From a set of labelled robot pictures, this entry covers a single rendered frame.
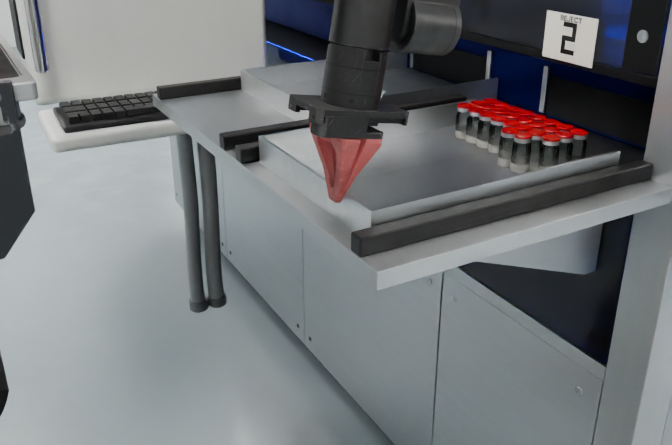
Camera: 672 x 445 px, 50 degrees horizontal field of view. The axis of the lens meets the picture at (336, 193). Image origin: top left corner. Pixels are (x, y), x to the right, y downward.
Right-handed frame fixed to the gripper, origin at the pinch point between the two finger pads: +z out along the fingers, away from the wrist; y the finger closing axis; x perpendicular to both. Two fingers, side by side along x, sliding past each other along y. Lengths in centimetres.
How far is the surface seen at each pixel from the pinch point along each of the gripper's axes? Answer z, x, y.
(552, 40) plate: -16.5, 9.8, 35.8
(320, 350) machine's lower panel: 70, 76, 51
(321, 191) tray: 1.2, 4.0, 0.8
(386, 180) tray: 1.2, 6.9, 11.0
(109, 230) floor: 86, 200, 29
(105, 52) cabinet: 1, 90, -2
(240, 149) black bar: 1.5, 20.8, -1.4
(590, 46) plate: -16.7, 3.5, 35.8
